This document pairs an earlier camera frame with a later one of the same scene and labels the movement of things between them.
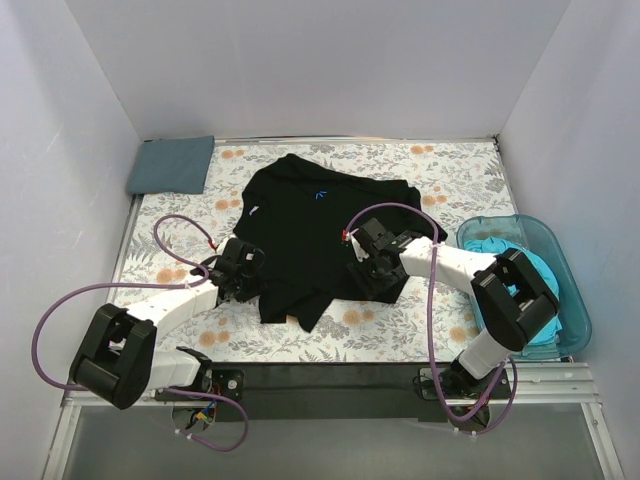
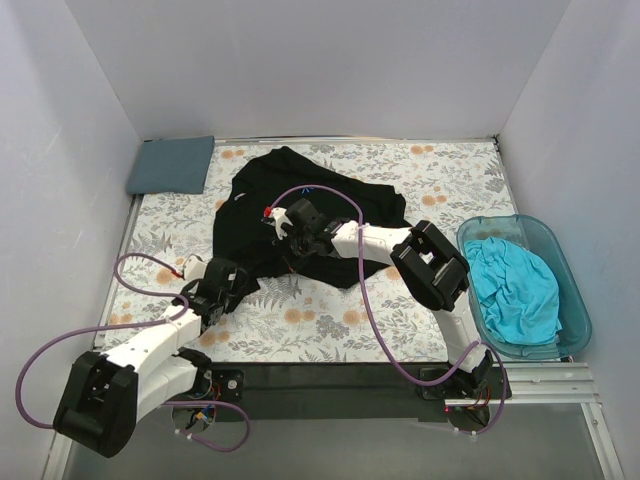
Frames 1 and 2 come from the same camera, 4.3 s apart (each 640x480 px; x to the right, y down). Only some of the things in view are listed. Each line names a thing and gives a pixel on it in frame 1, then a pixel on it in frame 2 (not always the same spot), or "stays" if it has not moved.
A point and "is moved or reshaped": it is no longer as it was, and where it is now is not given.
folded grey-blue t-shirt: [176, 165] stays
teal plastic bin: [505, 233] stays
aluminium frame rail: [534, 387] stays
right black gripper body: [370, 280] to [296, 242]
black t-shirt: [299, 213] is moved or reshaped
